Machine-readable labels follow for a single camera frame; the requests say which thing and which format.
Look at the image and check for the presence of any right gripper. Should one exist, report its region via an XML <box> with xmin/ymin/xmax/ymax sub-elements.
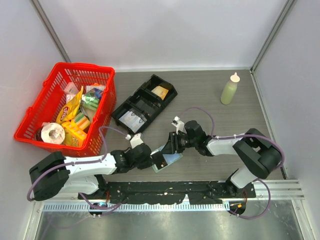
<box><xmin>161</xmin><ymin>131</ymin><xmax>198</xmax><ymax>154</ymax></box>

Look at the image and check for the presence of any green leather card holder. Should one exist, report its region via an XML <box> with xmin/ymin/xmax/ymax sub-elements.
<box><xmin>150</xmin><ymin>145</ymin><xmax>183</xmax><ymax>173</ymax></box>

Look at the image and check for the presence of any dark credit card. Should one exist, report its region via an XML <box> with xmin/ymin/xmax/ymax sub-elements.
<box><xmin>151</xmin><ymin>151</ymin><xmax>168</xmax><ymax>172</ymax></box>

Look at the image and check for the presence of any white credit card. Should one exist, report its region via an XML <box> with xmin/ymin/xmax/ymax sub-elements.
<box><xmin>129</xmin><ymin>112</ymin><xmax>145</xmax><ymax>133</ymax></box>

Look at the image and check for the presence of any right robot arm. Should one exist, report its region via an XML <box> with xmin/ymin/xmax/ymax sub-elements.
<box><xmin>161</xmin><ymin>120</ymin><xmax>285</xmax><ymax>198</ymax></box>

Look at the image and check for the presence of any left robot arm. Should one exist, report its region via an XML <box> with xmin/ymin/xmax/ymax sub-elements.
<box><xmin>27</xmin><ymin>143</ymin><xmax>154</xmax><ymax>202</ymax></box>

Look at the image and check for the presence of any white card in tray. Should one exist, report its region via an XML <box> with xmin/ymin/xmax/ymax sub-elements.
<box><xmin>119</xmin><ymin>111</ymin><xmax>138</xmax><ymax>131</ymax></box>

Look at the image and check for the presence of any tan card in tray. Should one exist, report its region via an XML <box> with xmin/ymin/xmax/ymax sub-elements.
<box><xmin>151</xmin><ymin>85</ymin><xmax>169</xmax><ymax>100</ymax></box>

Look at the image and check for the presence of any black plastic organizer tray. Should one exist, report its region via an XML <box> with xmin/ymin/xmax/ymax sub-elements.
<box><xmin>111</xmin><ymin>74</ymin><xmax>178</xmax><ymax>135</ymax></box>

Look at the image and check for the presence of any yellow cracker box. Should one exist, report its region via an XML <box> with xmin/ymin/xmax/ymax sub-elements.
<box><xmin>61</xmin><ymin>121</ymin><xmax>87</xmax><ymax>148</ymax></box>

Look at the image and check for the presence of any green yellow sponge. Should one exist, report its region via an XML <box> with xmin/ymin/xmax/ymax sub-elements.
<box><xmin>73</xmin><ymin>112</ymin><xmax>91</xmax><ymax>131</ymax></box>

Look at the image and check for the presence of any green sponge pack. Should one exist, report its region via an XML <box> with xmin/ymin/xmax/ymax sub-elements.
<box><xmin>80</xmin><ymin>93</ymin><xmax>102</xmax><ymax>110</ymax></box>

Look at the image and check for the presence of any green squeeze bottle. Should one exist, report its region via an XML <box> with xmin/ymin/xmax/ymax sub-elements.
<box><xmin>220</xmin><ymin>72</ymin><xmax>240</xmax><ymax>105</ymax></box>

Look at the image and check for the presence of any yellow snack bag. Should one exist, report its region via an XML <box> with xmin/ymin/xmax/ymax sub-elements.
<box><xmin>55</xmin><ymin>86</ymin><xmax>84</xmax><ymax>125</ymax></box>

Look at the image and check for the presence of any toilet paper roll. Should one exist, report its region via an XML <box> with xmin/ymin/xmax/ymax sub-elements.
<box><xmin>40</xmin><ymin>122</ymin><xmax>66</xmax><ymax>145</ymax></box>

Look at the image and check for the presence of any white small packet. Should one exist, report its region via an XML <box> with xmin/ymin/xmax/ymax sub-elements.
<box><xmin>63</xmin><ymin>82</ymin><xmax>79</xmax><ymax>95</ymax></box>

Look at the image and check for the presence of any dark round can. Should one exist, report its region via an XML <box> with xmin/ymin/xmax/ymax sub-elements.
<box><xmin>34</xmin><ymin>127</ymin><xmax>43</xmax><ymax>142</ymax></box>

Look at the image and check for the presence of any red plastic shopping basket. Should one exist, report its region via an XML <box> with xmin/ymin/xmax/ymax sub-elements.
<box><xmin>14</xmin><ymin>62</ymin><xmax>117</xmax><ymax>157</ymax></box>

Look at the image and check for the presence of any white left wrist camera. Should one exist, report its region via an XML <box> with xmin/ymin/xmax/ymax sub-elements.
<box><xmin>125</xmin><ymin>133</ymin><xmax>144</xmax><ymax>149</ymax></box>

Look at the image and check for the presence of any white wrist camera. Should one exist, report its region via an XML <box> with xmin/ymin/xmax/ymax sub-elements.
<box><xmin>171</xmin><ymin>116</ymin><xmax>185</xmax><ymax>134</ymax></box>
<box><xmin>125</xmin><ymin>133</ymin><xmax>144</xmax><ymax>149</ymax></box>

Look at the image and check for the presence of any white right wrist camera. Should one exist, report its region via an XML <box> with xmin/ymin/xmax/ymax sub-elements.
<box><xmin>171</xmin><ymin>116</ymin><xmax>185</xmax><ymax>134</ymax></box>

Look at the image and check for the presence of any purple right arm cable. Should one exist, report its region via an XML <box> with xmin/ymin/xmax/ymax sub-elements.
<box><xmin>176</xmin><ymin>106</ymin><xmax>286</xmax><ymax>220</ymax></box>

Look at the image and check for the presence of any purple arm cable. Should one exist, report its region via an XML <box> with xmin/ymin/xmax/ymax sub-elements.
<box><xmin>176</xmin><ymin>106</ymin><xmax>286</xmax><ymax>220</ymax></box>
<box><xmin>26</xmin><ymin>126</ymin><xmax>132</xmax><ymax>216</ymax></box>

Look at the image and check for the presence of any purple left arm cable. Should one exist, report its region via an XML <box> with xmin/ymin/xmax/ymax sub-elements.
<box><xmin>26</xmin><ymin>126</ymin><xmax>132</xmax><ymax>216</ymax></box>

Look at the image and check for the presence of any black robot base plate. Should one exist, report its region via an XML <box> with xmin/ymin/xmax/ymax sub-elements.
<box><xmin>84</xmin><ymin>181</ymin><xmax>256</xmax><ymax>205</ymax></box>

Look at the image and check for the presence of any aluminium front rail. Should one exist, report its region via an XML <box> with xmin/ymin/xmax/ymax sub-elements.
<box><xmin>40</xmin><ymin>179</ymin><xmax>305</xmax><ymax>215</ymax></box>

